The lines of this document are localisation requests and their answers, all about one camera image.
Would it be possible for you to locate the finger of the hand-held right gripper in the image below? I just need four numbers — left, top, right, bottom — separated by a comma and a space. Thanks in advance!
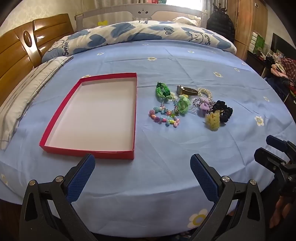
266, 135, 296, 154
254, 148, 290, 175

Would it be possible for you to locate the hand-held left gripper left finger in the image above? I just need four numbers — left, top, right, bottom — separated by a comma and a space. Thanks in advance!
19, 153, 99, 241

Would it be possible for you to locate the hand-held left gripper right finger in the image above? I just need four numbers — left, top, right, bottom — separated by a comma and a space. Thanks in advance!
190, 153, 266, 241

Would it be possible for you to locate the yellow claw hair clip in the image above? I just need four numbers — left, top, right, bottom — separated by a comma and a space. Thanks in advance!
204, 110, 221, 131

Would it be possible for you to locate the black scrunchie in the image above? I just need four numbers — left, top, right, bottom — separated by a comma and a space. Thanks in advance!
212, 100, 233, 123

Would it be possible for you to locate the red shallow cardboard box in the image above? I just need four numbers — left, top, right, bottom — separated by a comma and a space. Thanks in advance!
39, 72, 137, 160

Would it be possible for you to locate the purple hair tie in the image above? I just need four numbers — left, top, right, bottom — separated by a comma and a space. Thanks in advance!
199, 97, 214, 117

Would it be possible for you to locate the light green hair tie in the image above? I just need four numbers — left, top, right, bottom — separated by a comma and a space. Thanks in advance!
177, 95, 190, 116

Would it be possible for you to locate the colorful bead bracelet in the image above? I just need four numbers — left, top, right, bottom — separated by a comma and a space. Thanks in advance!
148, 105, 181, 128

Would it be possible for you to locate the white pearl bracelet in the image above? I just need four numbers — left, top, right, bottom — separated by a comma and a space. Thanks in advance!
197, 87, 213, 101

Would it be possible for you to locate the green braided bracelet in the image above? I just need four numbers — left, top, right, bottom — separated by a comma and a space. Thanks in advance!
155, 82, 173, 102

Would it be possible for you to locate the person's right hand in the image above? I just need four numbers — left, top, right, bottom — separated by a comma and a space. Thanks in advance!
269, 196, 293, 229

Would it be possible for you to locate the blue flower print bedsheet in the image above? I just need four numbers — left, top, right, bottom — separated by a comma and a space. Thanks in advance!
0, 39, 293, 238

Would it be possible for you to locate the pile of clothes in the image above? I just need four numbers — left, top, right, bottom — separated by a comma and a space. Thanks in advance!
266, 54, 296, 93

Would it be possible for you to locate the gold metal watch band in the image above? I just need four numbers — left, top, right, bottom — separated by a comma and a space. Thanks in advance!
176, 85, 199, 96

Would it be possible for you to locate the black television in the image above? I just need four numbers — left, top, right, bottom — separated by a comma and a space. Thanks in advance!
270, 33, 296, 56

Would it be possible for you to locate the wooden wardrobe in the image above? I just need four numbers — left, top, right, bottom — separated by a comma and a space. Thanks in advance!
225, 0, 269, 62

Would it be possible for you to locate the black backpack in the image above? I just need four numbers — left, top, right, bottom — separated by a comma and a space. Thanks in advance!
206, 5, 236, 43

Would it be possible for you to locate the wooden headboard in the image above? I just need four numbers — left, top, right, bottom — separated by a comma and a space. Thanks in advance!
0, 13, 75, 107

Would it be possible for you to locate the beige pillow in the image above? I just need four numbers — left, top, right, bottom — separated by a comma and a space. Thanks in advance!
172, 15, 201, 26

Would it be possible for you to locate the blue heart print quilt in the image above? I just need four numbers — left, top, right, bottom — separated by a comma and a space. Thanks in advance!
42, 20, 237, 63

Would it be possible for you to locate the grey bed guard rail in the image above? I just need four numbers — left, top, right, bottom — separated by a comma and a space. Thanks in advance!
74, 3, 208, 32

